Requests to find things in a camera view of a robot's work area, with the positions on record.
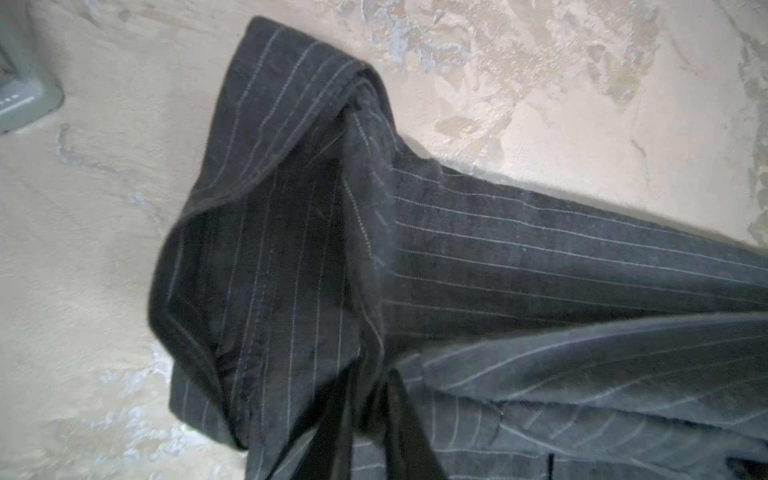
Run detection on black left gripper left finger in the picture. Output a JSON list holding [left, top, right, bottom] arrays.
[[291, 371, 354, 480]]

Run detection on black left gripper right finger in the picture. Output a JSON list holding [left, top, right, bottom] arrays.
[[384, 370, 447, 480]]

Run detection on dark pinstriped long sleeve shirt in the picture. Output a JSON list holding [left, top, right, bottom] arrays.
[[148, 17, 767, 479]]

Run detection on clear tape roll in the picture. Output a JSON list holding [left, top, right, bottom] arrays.
[[1, 5, 64, 135]]

